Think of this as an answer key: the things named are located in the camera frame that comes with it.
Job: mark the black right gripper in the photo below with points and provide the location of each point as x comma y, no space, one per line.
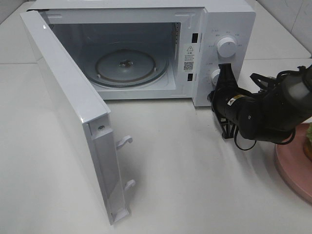
225,100

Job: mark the burger with lettuce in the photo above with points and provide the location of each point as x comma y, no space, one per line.
307,146

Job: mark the pink round plate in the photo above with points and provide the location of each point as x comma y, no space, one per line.
293,166

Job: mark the white microwave door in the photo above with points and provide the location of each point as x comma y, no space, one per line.
83,115

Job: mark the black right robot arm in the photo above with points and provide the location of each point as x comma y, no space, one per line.
270,115

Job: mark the lower white timer knob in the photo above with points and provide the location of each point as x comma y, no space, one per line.
215,76

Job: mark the upper white power knob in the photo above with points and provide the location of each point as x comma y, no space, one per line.
226,46

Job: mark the glass microwave turntable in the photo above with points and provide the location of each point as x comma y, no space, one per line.
125,68

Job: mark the white microwave oven body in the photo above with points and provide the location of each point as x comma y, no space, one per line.
184,31

